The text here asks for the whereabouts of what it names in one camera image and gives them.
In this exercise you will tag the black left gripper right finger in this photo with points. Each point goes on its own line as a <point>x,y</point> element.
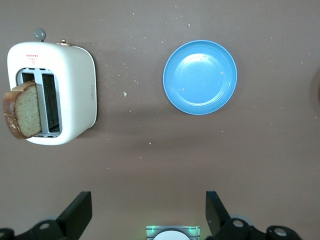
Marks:
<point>217,225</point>

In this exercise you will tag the brown bread slice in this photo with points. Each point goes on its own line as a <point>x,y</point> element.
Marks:
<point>26,112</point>

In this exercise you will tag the white two-slot toaster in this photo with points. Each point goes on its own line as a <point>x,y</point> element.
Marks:
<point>75,87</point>

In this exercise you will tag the blue plate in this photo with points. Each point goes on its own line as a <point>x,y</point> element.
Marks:
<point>200,77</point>

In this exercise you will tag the brown table cover sheet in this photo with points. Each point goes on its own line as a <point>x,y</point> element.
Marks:
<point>160,170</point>

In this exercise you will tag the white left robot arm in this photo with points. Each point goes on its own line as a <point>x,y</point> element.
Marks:
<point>172,236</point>

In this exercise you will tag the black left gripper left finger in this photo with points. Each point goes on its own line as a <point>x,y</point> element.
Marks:
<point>77,215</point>

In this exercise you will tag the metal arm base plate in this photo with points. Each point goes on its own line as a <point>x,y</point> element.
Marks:
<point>150,231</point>

